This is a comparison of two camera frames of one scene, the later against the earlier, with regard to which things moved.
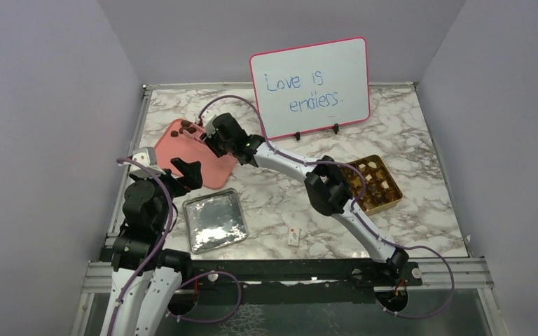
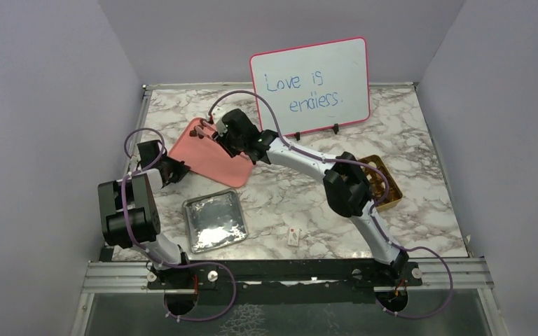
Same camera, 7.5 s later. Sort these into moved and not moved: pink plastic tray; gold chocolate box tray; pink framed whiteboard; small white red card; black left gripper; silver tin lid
Moved: black left gripper; pink plastic tray
Not moved: gold chocolate box tray; silver tin lid; small white red card; pink framed whiteboard
